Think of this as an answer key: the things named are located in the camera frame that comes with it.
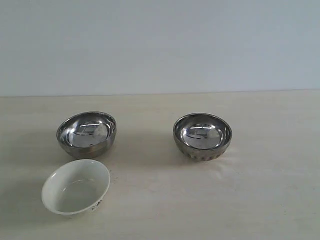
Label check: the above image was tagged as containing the ribbed stainless steel bowl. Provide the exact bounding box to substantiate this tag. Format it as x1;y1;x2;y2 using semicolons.
172;113;232;161

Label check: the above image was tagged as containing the white ceramic bowl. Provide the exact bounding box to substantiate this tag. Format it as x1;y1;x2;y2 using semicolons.
41;159;111;217

